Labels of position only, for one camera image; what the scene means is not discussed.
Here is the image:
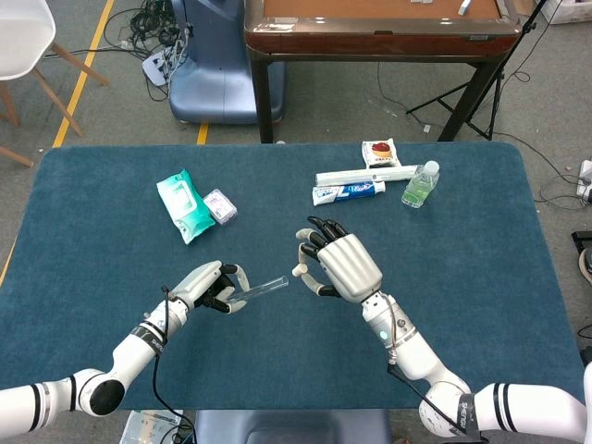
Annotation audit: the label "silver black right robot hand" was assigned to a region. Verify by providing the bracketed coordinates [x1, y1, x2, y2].
[295, 216, 384, 304]

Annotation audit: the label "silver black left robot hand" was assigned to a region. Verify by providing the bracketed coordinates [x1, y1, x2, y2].
[169, 260, 251, 315]

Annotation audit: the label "clear glass test tube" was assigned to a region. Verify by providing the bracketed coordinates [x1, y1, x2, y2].
[228, 276, 290, 306]

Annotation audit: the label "blue white toothpaste tube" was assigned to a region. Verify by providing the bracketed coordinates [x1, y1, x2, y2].
[312, 180, 387, 207]

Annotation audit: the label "small clear purple box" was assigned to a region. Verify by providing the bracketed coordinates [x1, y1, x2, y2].
[203, 188, 239, 227]

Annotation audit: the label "green wet wipes pack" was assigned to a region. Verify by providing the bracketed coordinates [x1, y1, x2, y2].
[155, 168, 217, 246]

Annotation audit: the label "long white carton box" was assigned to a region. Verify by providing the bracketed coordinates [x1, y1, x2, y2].
[314, 165, 420, 186]

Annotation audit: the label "clear bottle green label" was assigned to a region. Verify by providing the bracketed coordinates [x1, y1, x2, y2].
[401, 160, 441, 209]

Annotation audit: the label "blue felt table cloth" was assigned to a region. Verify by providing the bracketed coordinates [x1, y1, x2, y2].
[0, 141, 589, 412]

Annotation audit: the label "white red snack packet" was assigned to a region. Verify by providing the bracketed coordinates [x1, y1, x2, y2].
[361, 138, 401, 169]

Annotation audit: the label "clear plastic bag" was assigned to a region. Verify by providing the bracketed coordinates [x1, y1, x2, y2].
[123, 409, 185, 444]

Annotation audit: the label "blue grey robot torso base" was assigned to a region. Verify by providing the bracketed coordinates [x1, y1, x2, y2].
[191, 409, 393, 444]

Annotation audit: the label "blue grey machine base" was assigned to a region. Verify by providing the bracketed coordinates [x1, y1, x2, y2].
[168, 0, 286, 125]

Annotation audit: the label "brown mahjong table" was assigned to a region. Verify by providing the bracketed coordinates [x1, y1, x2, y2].
[243, 0, 524, 143]

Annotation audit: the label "white chair wooden legs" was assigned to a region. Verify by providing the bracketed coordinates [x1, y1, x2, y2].
[0, 0, 111, 167]

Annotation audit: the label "black tripod stand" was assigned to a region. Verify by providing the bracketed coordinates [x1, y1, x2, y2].
[405, 0, 563, 142]

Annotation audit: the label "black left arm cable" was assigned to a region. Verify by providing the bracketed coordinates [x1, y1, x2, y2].
[151, 285, 199, 444]

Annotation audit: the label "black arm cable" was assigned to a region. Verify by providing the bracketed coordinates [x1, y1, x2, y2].
[386, 364, 482, 440]
[151, 285, 199, 444]

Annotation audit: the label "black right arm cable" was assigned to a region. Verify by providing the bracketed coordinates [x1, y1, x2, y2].
[386, 364, 482, 440]

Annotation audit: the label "white wall power strip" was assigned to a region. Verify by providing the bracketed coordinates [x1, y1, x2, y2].
[577, 159, 592, 204]

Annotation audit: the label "black floor cable bundle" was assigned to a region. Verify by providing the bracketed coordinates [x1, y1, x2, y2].
[104, 0, 191, 101]

